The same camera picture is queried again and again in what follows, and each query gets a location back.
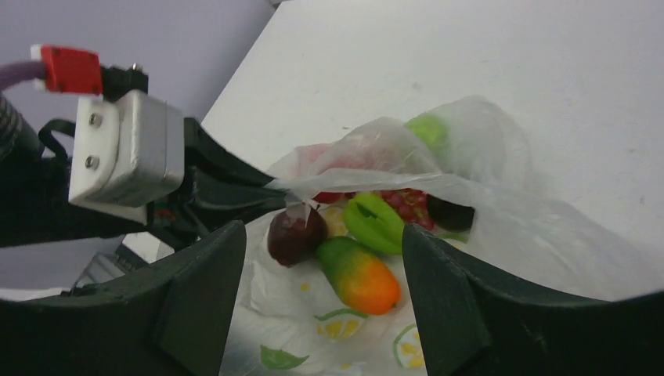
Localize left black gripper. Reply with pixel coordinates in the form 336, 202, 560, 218
1, 99, 286, 248

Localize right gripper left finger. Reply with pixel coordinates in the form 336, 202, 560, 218
1, 222, 247, 375

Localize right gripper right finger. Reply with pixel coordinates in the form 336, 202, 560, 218
402, 226, 663, 375

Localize dark red fake plum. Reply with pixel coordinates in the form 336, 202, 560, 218
267, 204, 328, 267

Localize clear plastic bag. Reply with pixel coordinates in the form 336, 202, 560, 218
220, 96, 663, 375

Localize red fake strawberry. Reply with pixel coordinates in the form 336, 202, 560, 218
312, 192, 345, 204

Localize orange green fake mango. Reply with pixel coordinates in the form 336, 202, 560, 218
315, 237, 402, 316

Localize dark red fake grapes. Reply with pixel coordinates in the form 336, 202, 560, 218
378, 189, 435, 230

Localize green fake leaf fruit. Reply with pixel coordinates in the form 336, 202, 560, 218
342, 192, 406, 255

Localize green fake apple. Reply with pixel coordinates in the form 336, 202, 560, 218
404, 113, 449, 158

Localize dark purple round fruit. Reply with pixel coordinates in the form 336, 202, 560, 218
426, 195, 475, 232

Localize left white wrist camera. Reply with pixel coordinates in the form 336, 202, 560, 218
31, 45, 185, 224

